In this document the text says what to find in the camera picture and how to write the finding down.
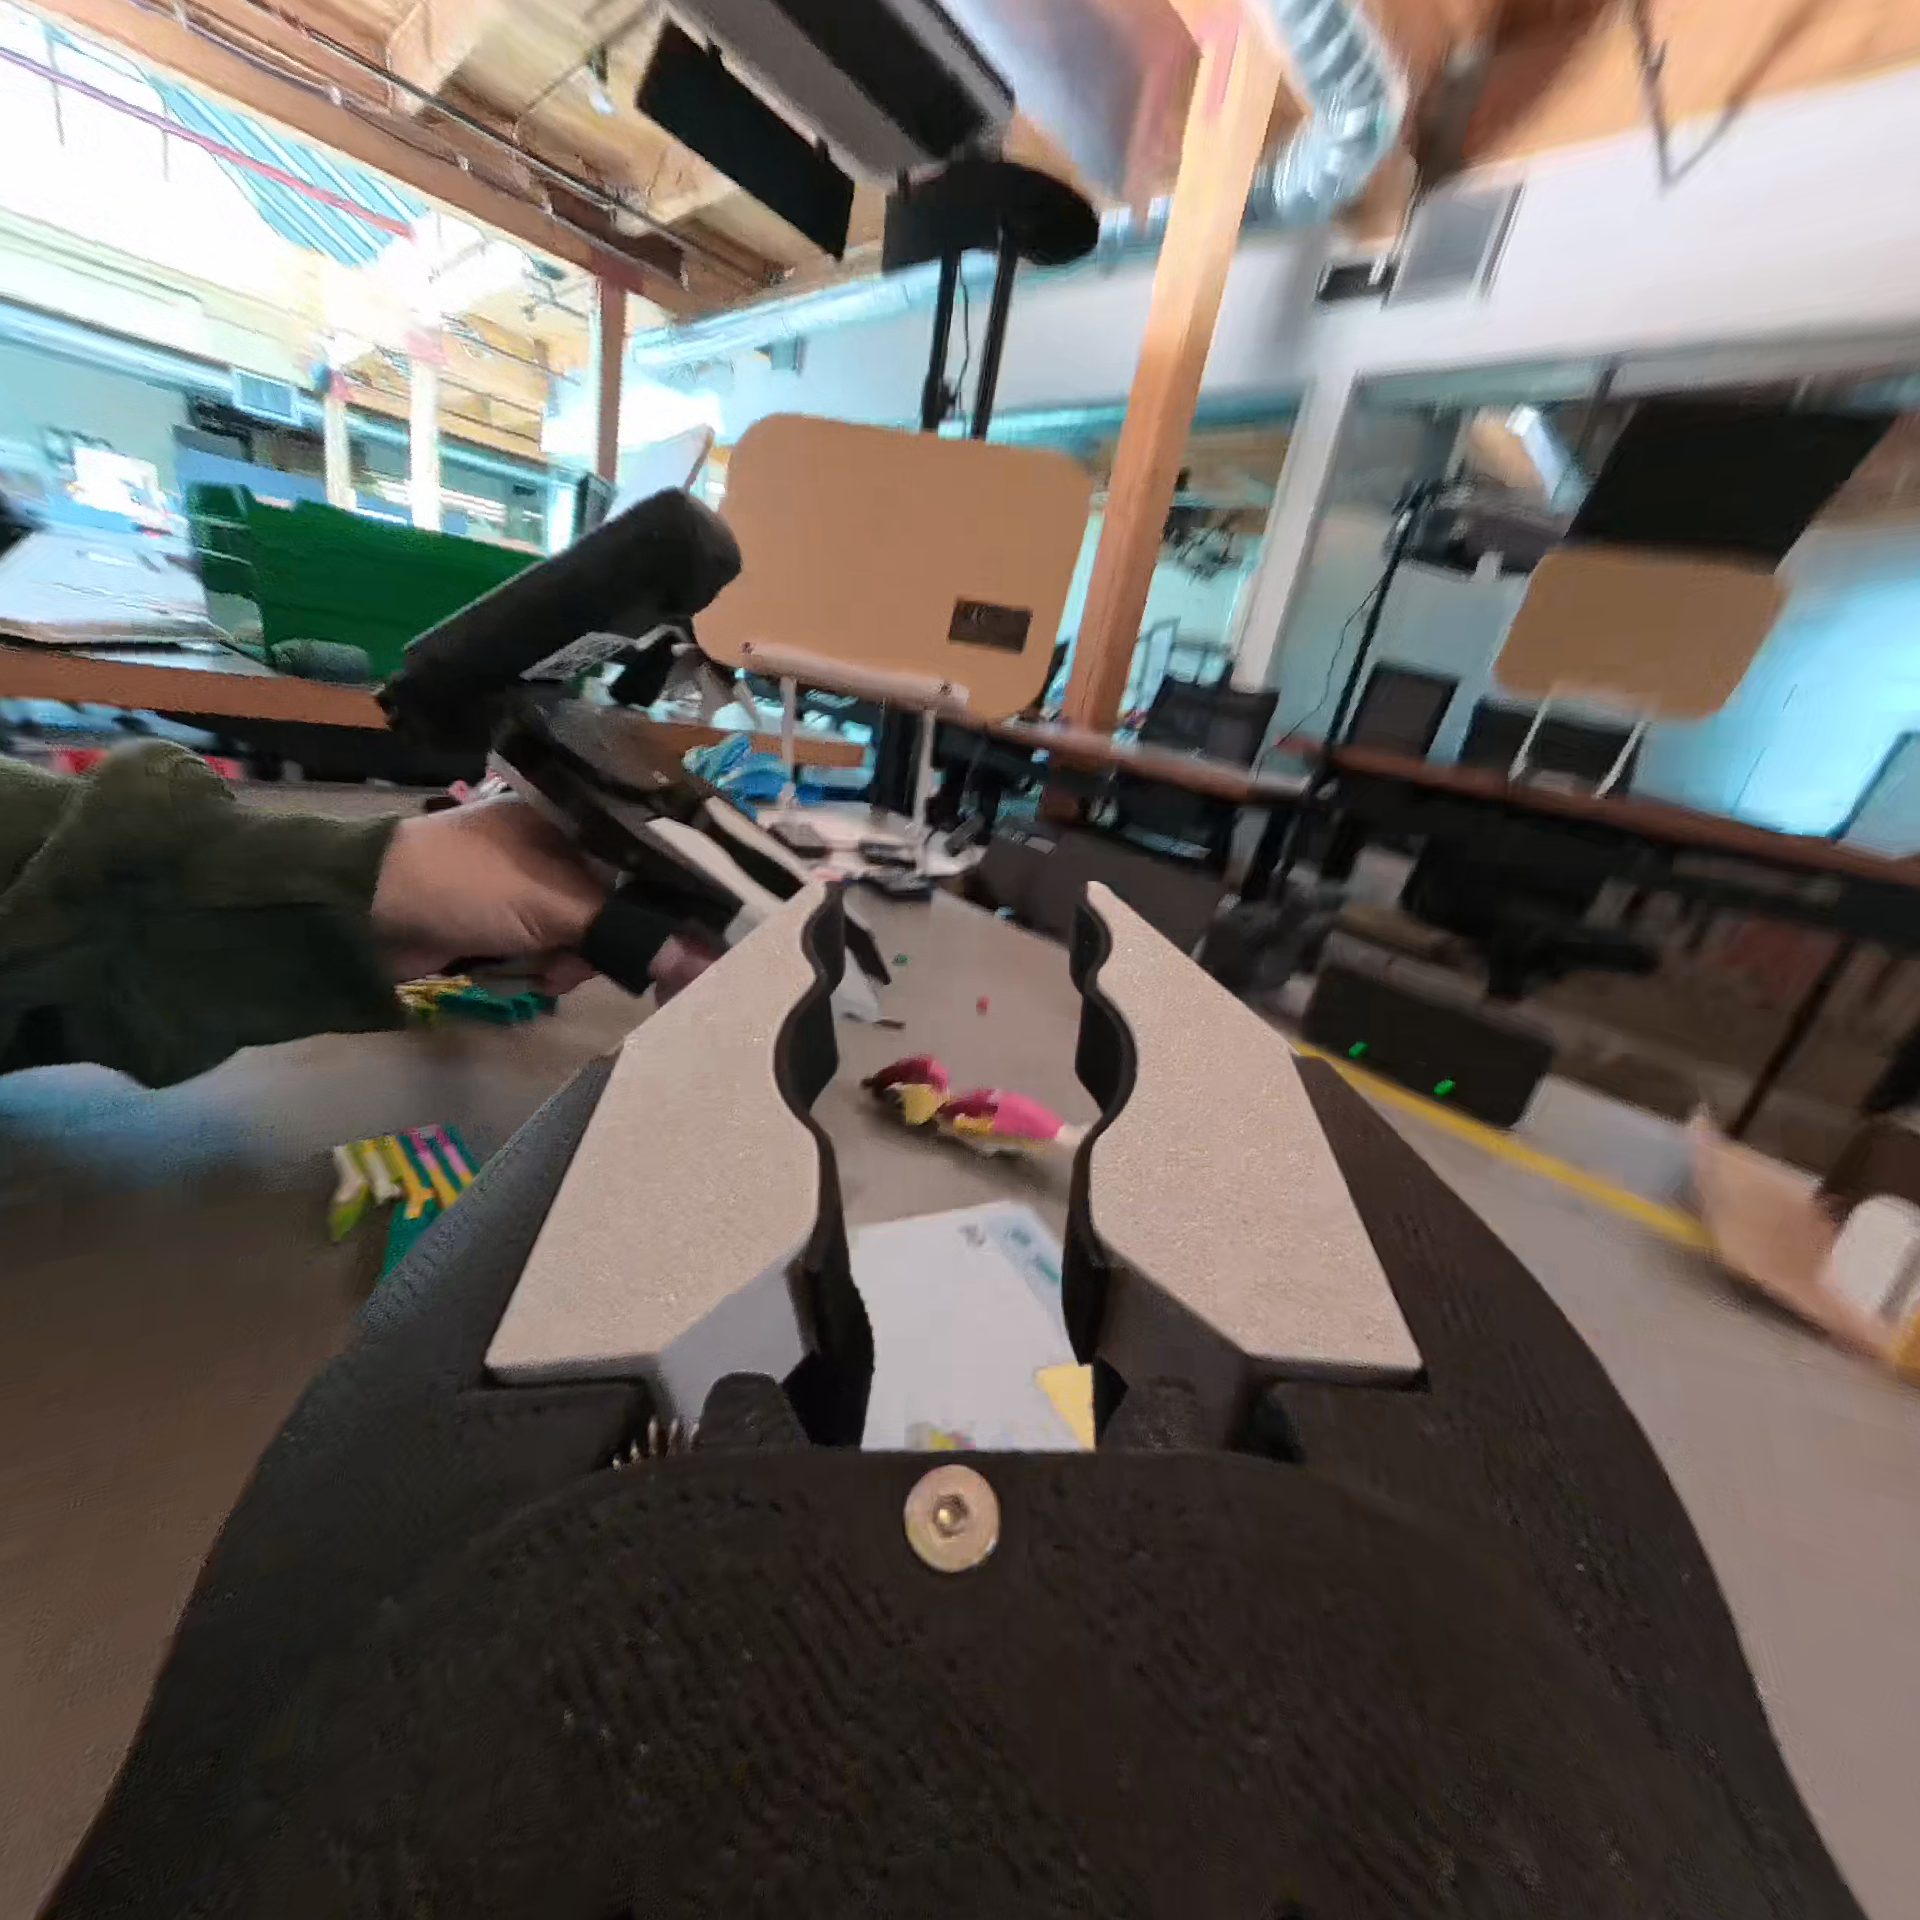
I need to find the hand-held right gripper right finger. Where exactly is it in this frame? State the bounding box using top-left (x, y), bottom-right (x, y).
top-left (1062, 881), bottom-right (1423, 1454)

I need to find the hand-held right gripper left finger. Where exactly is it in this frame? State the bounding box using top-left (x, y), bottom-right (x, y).
top-left (482, 881), bottom-right (874, 1448)

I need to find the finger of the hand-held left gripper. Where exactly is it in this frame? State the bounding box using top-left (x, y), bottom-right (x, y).
top-left (696, 794), bottom-right (896, 1029)
top-left (642, 815), bottom-right (783, 951)

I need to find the teal yellow pink lego wing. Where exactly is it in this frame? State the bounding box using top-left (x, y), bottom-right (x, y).
top-left (392, 972), bottom-right (559, 1030)
top-left (325, 1122), bottom-right (485, 1279)

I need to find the person's left forearm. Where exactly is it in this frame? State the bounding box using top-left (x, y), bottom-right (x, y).
top-left (0, 738), bottom-right (409, 1092)

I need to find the pink yellow lego bird body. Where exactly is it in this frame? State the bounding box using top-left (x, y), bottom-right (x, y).
top-left (858, 1053), bottom-right (1091, 1161)

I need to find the person's left hand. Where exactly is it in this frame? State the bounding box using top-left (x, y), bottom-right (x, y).
top-left (368, 799), bottom-right (723, 1001)

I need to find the green bin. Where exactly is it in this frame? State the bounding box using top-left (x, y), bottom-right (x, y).
top-left (182, 480), bottom-right (590, 681)

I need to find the black box with green lights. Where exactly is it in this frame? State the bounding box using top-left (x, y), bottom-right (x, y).
top-left (1302, 957), bottom-right (1555, 1128)

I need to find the tan chair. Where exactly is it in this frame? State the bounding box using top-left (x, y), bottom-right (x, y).
top-left (693, 410), bottom-right (1099, 840)
top-left (1487, 544), bottom-right (1790, 797)

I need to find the pale blue instruction booklet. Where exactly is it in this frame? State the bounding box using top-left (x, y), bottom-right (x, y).
top-left (842, 1199), bottom-right (1099, 1454)

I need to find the wooden table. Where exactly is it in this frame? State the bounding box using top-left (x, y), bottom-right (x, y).
top-left (0, 637), bottom-right (395, 741)

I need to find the black tripod stand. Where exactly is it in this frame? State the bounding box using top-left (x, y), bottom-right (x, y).
top-left (1270, 478), bottom-right (1449, 910)

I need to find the long brown table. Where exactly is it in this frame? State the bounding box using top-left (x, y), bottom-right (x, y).
top-left (930, 710), bottom-right (1920, 910)

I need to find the cardboard box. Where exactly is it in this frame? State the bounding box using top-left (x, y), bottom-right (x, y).
top-left (1683, 1105), bottom-right (1920, 1378)

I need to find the black ceiling unit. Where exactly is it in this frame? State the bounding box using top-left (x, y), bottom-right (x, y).
top-left (632, 0), bottom-right (1021, 260)

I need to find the black monitor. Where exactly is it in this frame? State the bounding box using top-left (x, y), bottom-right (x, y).
top-left (1567, 393), bottom-right (1895, 569)

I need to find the wooden post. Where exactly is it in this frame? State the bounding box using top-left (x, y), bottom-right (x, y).
top-left (1054, 0), bottom-right (1296, 741)

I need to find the silver duct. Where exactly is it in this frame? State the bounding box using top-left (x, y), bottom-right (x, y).
top-left (1240, 0), bottom-right (1415, 204)

